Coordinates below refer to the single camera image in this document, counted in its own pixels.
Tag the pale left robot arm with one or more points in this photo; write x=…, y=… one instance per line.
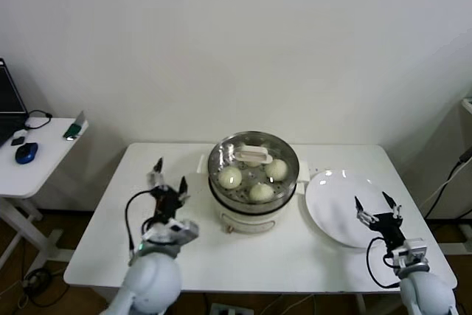
x=151, y=282

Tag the grey floor power strip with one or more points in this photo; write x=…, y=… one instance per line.
x=230, y=309

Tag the round glass pot lid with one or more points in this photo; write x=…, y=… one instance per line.
x=252, y=154

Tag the white table leg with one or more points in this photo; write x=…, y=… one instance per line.
x=363, y=305

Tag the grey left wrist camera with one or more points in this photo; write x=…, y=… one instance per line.
x=186, y=232

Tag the small white adapter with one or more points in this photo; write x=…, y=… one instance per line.
x=21, y=133

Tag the small black desk gadget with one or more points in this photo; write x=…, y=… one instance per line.
x=17, y=141

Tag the white round plate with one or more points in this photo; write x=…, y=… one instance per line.
x=332, y=200

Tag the white side table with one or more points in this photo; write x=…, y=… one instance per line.
x=48, y=156

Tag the pale right robot arm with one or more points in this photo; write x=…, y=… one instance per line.
x=427, y=293

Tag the white desk foot bar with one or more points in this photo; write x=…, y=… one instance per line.
x=455, y=248

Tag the white side desk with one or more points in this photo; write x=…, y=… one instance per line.
x=467, y=104

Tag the black laptop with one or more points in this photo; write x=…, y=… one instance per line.
x=9, y=101

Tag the blue computer mouse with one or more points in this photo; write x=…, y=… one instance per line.
x=26, y=152

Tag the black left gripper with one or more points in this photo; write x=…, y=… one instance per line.
x=166, y=202

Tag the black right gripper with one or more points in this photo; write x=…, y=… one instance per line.
x=387, y=224

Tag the perforated steel steamer basket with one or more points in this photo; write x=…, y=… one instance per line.
x=258, y=207

